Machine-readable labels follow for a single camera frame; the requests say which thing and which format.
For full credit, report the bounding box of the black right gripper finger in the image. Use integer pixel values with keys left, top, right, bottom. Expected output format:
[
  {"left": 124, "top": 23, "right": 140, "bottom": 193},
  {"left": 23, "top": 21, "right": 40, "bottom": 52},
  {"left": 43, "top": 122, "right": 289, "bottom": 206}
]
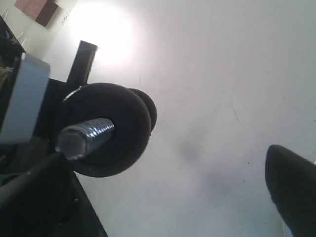
[{"left": 265, "top": 145, "right": 316, "bottom": 237}]

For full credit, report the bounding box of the chrome threaded dumbbell bar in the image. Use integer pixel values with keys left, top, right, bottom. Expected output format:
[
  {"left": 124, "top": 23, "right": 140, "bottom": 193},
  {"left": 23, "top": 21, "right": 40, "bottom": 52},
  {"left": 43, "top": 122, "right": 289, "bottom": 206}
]
[{"left": 55, "top": 118, "right": 115, "bottom": 160}]

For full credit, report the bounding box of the brown ceiling panel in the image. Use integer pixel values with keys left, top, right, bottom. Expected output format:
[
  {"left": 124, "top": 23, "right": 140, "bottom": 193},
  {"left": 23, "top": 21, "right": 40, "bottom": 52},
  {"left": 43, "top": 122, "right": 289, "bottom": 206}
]
[{"left": 14, "top": 0, "right": 60, "bottom": 27}]

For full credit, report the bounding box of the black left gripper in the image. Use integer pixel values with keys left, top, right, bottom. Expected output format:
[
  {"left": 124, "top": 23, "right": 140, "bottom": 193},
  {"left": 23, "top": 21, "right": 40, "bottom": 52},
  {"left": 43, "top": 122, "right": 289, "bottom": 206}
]
[{"left": 0, "top": 40, "right": 109, "bottom": 237}]

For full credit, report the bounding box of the black weight plate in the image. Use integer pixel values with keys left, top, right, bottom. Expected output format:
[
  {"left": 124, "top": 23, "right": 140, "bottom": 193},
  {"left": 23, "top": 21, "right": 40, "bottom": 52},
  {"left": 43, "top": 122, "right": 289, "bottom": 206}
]
[
  {"left": 128, "top": 88, "right": 158, "bottom": 136},
  {"left": 53, "top": 83, "right": 152, "bottom": 178}
]

